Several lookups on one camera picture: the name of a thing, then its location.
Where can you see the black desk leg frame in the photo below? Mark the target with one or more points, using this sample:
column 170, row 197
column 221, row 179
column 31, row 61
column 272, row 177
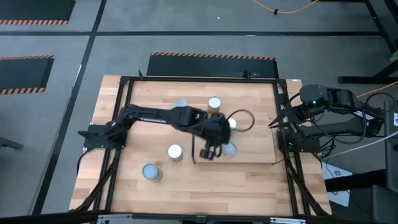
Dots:
column 357, row 79

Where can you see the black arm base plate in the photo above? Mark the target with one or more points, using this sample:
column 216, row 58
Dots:
column 93, row 141
column 312, row 147

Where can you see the short can teal white label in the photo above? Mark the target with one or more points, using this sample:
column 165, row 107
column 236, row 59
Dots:
column 151, row 171

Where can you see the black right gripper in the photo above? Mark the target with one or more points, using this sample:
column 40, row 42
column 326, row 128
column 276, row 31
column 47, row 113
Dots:
column 298, row 123

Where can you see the tall peaches can blue label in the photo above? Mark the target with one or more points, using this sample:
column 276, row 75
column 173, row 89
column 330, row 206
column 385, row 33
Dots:
column 180, row 102

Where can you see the tall can yellow orange label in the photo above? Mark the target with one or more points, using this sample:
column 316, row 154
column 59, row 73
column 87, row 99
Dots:
column 214, row 102

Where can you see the tall berries can blue label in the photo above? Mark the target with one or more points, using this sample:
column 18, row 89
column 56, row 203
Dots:
column 175, row 151

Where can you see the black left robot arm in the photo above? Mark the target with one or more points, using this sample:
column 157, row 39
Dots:
column 155, row 115

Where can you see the black crossbar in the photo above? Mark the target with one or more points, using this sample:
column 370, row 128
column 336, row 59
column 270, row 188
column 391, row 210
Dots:
column 62, row 216

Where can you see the black mat orange hazard stripe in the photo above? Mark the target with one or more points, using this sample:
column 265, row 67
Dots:
column 31, row 9
column 21, row 74
column 186, row 67

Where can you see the silver frame bracket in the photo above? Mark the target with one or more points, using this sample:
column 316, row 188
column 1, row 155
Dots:
column 115, row 218
column 287, row 221

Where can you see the grey chair leg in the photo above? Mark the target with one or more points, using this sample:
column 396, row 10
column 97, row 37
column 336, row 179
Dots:
column 11, row 143

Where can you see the tall oranges can green label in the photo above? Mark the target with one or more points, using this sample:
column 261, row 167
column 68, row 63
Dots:
column 232, row 124

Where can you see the black aluminium table frame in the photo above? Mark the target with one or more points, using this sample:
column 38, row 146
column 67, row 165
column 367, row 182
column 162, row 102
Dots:
column 174, row 79

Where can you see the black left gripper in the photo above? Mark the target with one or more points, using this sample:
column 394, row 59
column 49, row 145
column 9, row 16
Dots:
column 217, row 130

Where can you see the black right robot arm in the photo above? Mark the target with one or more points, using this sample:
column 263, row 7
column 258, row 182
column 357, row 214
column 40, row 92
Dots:
column 342, row 128

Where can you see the wooden shelf board black frame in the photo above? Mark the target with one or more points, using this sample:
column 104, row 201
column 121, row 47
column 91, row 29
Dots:
column 255, row 146

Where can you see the short can teal orange label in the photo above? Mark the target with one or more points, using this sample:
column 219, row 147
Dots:
column 230, row 150

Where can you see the white paper sheet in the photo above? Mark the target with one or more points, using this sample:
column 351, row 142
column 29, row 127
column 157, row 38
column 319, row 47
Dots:
column 334, row 171

